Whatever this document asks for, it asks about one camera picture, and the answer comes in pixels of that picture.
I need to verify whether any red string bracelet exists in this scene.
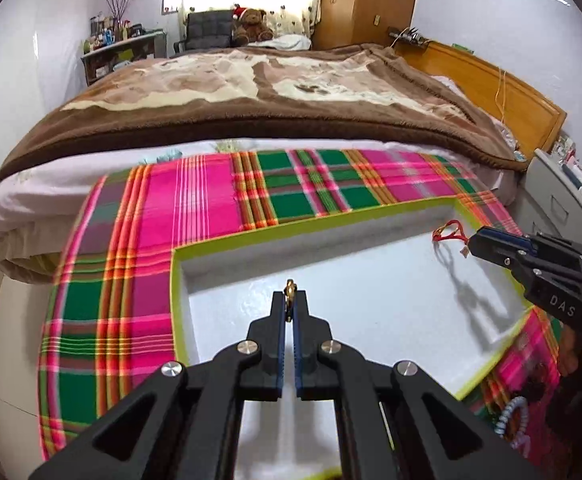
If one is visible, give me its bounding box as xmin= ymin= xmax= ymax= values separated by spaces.
xmin=431 ymin=219 xmax=470 ymax=257

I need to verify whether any grey filing cabinet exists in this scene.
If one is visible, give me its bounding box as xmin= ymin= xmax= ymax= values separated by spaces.
xmin=523 ymin=149 xmax=582 ymax=257

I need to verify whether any wooden wardrobe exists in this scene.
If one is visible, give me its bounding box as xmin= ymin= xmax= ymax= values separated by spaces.
xmin=313 ymin=0 xmax=422 ymax=52

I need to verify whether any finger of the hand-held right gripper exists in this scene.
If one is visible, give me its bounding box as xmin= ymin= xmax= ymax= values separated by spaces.
xmin=477 ymin=226 xmax=582 ymax=277
xmin=467 ymin=232 xmax=580 ymax=289

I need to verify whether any yellow-green cardboard tray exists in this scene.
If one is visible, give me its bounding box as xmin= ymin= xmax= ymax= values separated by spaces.
xmin=170 ymin=195 xmax=532 ymax=480

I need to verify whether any cluster of bottles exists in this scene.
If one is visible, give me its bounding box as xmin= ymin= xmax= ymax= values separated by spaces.
xmin=84 ymin=15 xmax=148 ymax=54

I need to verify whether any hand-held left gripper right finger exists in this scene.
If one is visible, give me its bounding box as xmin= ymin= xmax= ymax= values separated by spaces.
xmin=293 ymin=290 xmax=542 ymax=480

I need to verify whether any light blue spiral hair tie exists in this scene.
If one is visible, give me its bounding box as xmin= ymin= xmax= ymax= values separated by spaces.
xmin=495 ymin=395 xmax=530 ymax=434

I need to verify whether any black office chair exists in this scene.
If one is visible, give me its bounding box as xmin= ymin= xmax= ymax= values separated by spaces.
xmin=173 ymin=10 xmax=235 ymax=57

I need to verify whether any wooden desk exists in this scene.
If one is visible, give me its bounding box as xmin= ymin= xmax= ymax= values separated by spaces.
xmin=81 ymin=30 xmax=170 ymax=87

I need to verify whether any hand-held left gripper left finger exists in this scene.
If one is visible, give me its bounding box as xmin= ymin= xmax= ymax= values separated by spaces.
xmin=28 ymin=290 xmax=292 ymax=480

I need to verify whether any yellow cable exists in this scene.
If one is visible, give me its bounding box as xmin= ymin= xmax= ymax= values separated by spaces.
xmin=494 ymin=66 xmax=510 ymax=127

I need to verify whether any vase of purple branches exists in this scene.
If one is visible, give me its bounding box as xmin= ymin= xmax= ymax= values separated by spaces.
xmin=100 ymin=0 xmax=145 ymax=44

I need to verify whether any white pillow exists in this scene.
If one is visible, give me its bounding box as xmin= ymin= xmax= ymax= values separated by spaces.
xmin=247 ymin=34 xmax=313 ymax=52

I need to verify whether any brown teddy bear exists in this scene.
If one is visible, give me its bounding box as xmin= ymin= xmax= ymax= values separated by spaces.
xmin=231 ymin=4 xmax=275 ymax=47

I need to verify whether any brown fleece blanket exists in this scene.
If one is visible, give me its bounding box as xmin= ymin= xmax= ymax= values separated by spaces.
xmin=0 ymin=42 xmax=530 ymax=197

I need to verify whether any purple spiral hair tie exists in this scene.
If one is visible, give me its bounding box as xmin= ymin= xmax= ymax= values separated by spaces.
xmin=510 ymin=435 xmax=534 ymax=461

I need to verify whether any wooden headboard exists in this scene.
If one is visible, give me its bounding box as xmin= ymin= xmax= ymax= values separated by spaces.
xmin=395 ymin=40 xmax=568 ymax=162

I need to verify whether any pink green plaid cloth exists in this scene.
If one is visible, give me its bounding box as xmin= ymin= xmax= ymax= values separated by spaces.
xmin=38 ymin=149 xmax=565 ymax=480

